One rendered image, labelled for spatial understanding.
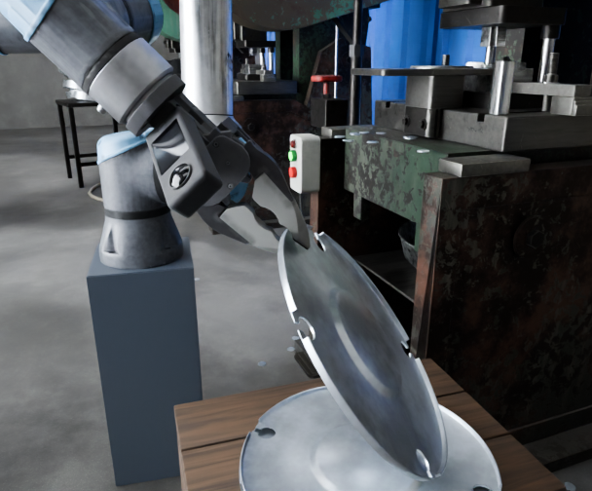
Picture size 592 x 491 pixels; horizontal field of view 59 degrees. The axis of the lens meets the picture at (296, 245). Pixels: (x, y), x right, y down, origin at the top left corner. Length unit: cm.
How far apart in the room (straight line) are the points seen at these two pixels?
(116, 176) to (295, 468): 56
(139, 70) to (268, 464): 44
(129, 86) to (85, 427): 98
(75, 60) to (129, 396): 69
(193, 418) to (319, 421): 17
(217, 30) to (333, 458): 65
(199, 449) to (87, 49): 46
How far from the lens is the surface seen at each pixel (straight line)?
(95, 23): 53
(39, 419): 143
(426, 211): 90
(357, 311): 58
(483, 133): 101
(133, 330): 99
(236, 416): 73
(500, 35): 121
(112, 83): 52
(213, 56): 90
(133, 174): 93
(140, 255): 95
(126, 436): 112
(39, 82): 755
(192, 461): 68
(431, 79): 109
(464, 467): 67
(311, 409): 72
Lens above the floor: 79
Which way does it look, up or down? 19 degrees down
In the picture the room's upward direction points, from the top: straight up
